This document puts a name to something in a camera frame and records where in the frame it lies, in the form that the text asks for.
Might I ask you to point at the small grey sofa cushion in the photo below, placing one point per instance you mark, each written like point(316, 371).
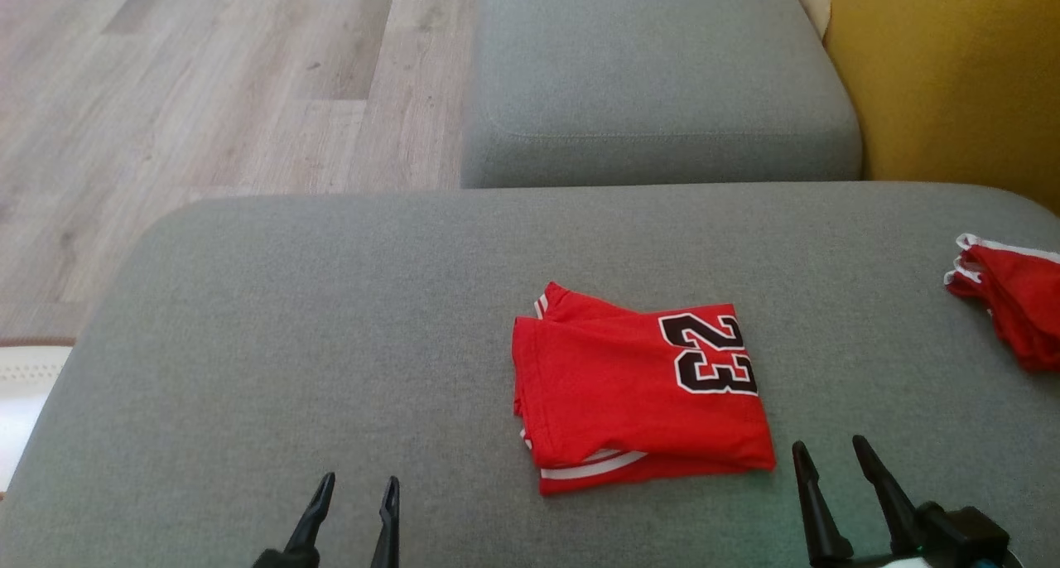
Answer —
point(662, 71)

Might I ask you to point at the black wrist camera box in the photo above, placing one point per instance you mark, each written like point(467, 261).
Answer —
point(286, 560)
point(965, 539)

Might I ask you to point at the red shorts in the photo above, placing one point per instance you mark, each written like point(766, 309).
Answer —
point(1023, 303)

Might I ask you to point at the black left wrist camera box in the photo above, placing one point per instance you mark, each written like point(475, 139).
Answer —
point(286, 560)

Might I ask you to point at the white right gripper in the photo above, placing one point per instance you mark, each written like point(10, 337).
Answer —
point(898, 562)

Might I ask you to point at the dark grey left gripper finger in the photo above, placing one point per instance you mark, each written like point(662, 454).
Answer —
point(385, 527)
point(310, 514)

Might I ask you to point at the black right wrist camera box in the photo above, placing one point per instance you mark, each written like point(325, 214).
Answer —
point(965, 539)

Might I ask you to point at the cream fabric label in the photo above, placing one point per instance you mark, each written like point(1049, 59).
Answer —
point(810, 1)

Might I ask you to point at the yellow sofa cushion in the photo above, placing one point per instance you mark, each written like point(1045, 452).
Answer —
point(952, 71)

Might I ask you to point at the red jersey with white sleeves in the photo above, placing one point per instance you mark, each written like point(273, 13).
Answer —
point(613, 386)

